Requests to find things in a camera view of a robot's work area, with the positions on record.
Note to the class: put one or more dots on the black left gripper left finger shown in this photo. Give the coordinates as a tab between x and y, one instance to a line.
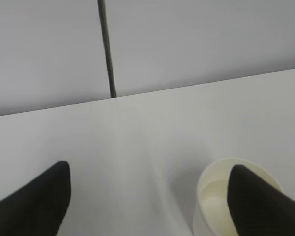
39	207

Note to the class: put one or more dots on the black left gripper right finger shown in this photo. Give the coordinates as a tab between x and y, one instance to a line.
256	207

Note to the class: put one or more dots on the white paper cup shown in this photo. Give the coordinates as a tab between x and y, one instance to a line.
211	215

